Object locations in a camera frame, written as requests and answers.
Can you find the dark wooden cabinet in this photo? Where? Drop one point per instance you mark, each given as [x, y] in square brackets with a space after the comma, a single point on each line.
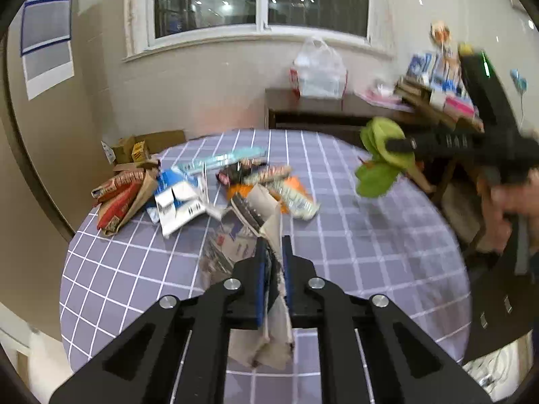
[311, 109]

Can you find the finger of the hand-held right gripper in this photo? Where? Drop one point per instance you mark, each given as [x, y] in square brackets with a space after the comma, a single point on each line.
[433, 143]

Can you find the green snack wrapper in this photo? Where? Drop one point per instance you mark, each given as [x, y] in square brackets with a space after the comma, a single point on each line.
[379, 134]

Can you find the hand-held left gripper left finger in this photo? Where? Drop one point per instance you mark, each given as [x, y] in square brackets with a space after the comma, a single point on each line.
[262, 277]

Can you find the striped snack bar wrapper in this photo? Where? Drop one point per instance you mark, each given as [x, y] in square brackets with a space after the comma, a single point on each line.
[269, 172]

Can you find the beige seat cushion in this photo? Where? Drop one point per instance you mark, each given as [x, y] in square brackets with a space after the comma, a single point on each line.
[461, 210]

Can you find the red striped snack packet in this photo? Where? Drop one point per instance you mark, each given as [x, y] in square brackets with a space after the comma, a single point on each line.
[116, 212]
[113, 185]

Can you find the red brown snack packets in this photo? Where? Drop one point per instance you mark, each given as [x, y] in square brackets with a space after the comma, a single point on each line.
[145, 193]

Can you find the white snack wrapper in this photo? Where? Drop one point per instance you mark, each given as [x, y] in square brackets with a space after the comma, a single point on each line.
[301, 206]

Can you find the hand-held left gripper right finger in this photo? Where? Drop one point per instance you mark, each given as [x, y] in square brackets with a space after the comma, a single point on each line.
[286, 277]

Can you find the teal long box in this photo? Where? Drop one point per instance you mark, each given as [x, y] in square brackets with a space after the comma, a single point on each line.
[223, 159]

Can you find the grey paper bag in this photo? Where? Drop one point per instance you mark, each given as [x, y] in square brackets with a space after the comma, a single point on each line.
[269, 223]

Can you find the white plastic bag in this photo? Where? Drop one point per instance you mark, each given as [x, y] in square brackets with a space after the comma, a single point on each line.
[320, 71]

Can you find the person's right hand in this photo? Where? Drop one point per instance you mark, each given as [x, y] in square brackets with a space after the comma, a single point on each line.
[501, 202]

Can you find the cardboard box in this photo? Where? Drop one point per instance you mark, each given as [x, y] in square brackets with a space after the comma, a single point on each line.
[160, 139]

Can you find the dark snack wrapper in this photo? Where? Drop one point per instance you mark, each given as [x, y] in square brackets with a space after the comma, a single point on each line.
[231, 173]

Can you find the pink papers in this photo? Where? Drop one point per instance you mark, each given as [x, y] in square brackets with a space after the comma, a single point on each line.
[383, 97]

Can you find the window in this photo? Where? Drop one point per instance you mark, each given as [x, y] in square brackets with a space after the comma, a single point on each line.
[210, 0]

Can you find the blue white carton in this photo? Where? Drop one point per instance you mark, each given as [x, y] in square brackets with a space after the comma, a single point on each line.
[177, 206]

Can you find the pile of colourful boxes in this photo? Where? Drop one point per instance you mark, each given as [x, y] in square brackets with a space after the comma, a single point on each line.
[438, 84]

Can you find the wooden chair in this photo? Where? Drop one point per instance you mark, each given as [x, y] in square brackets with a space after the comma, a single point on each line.
[425, 181]

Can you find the purple checked tablecloth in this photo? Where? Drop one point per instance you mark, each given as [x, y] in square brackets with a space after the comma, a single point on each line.
[358, 240]

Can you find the orange wall ornament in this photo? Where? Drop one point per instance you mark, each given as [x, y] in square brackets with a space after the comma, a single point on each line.
[440, 33]

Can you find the printed plastic wrapper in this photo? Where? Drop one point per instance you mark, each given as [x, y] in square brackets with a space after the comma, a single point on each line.
[223, 248]

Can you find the orange wrapper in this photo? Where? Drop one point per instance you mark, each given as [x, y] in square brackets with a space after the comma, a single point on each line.
[297, 184]

